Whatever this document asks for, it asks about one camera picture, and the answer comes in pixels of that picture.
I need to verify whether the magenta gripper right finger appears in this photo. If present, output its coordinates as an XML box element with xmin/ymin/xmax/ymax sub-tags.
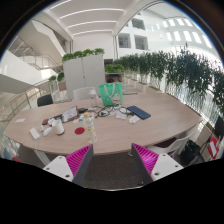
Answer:
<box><xmin>131</xmin><ymin>143</ymin><xmax>182</xmax><ymax>185</ymax></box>

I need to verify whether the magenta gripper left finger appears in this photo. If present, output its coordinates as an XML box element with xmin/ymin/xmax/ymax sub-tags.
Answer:
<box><xmin>44</xmin><ymin>144</ymin><xmax>94</xmax><ymax>186</ymax></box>

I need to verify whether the clear plastic water bottle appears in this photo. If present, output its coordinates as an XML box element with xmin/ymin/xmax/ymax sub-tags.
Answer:
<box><xmin>83</xmin><ymin>112</ymin><xmax>97</xmax><ymax>143</ymax></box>

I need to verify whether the white chair near table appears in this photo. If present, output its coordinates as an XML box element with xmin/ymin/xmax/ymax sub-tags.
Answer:
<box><xmin>148</xmin><ymin>125</ymin><xmax>198</xmax><ymax>156</ymax></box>

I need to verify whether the red round coaster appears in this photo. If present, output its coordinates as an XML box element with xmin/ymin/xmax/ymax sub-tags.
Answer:
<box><xmin>74</xmin><ymin>127</ymin><xmax>85</xmax><ymax>135</ymax></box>

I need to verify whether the black backpack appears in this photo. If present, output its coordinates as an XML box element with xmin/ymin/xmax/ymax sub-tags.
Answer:
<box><xmin>180</xmin><ymin>140</ymin><xmax>200</xmax><ymax>166</ymax></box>

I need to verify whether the white small device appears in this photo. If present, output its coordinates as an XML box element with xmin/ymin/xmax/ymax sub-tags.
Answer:
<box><xmin>43</xmin><ymin>127</ymin><xmax>52</xmax><ymax>137</ymax></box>

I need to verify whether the white mug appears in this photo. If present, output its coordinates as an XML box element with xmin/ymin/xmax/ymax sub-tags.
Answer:
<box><xmin>52</xmin><ymin>119</ymin><xmax>64</xmax><ymax>135</ymax></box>

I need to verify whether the white paper packet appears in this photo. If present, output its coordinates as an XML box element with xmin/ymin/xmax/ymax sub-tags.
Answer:
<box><xmin>129</xmin><ymin>115</ymin><xmax>140</xmax><ymax>124</ymax></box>

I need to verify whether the tablet with white screen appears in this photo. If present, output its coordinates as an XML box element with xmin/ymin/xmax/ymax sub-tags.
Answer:
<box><xmin>62</xmin><ymin>106</ymin><xmax>79</xmax><ymax>122</ymax></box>

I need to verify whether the white power adapter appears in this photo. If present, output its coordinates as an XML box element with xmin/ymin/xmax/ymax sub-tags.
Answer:
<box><xmin>29</xmin><ymin>128</ymin><xmax>40</xmax><ymax>140</ymax></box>

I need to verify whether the dark blue notebook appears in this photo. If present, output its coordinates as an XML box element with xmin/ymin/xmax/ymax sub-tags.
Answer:
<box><xmin>127</xmin><ymin>106</ymin><xmax>151</xmax><ymax>120</ymax></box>

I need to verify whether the clear bottle white cap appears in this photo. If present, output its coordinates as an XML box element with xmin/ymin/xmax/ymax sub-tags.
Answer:
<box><xmin>89</xmin><ymin>89</ymin><xmax>97</xmax><ymax>107</ymax></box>

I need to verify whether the black chair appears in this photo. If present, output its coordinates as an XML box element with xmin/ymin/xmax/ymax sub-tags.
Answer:
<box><xmin>37</xmin><ymin>94</ymin><xmax>53</xmax><ymax>107</ymax></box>

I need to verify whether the green tote bag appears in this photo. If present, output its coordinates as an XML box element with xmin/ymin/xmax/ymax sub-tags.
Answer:
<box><xmin>99</xmin><ymin>83</ymin><xmax>123</xmax><ymax>106</ymax></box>

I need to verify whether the white cabinet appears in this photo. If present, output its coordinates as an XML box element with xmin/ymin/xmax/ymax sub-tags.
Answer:
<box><xmin>63</xmin><ymin>55</ymin><xmax>105</xmax><ymax>93</ymax></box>

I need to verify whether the row of green plants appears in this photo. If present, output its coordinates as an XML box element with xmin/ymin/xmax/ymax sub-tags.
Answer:
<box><xmin>115</xmin><ymin>47</ymin><xmax>224</xmax><ymax>115</ymax></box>

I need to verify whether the black cables bundle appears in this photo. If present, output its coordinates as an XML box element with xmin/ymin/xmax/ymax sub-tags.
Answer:
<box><xmin>87</xmin><ymin>104</ymin><xmax>134</xmax><ymax>118</ymax></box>

